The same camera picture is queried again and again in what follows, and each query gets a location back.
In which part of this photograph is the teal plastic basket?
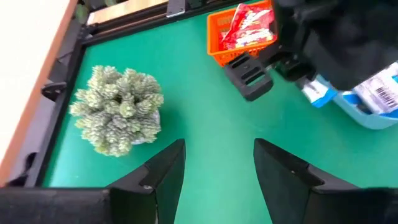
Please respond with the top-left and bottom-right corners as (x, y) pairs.
(332, 88), (398, 130)

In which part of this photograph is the red Skittles pack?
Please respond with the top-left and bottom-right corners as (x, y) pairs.
(217, 27), (278, 52)
(229, 2), (276, 35)

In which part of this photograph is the green table mat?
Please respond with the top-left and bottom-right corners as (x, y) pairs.
(42, 0), (398, 224)

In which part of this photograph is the pale green pinecone plant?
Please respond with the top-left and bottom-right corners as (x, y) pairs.
(68, 64), (165, 158)

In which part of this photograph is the blue white candy bar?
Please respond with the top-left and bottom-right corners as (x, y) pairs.
(352, 61), (398, 115)
(299, 76), (338, 109)

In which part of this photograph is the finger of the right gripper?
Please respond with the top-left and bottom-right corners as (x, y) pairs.
(223, 52), (275, 102)
(275, 55), (317, 83)

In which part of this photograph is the black metal table frame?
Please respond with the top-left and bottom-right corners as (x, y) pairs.
(0, 0), (249, 188)

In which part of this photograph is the orange plastic basket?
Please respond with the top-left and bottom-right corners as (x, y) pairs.
(206, 0), (280, 68)

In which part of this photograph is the light wooden desk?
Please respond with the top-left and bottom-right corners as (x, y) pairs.
(0, 0), (79, 177)

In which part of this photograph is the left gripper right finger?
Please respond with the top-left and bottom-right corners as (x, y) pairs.
(252, 138), (368, 224)

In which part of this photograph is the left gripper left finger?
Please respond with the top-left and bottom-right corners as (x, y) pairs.
(107, 138), (187, 224)

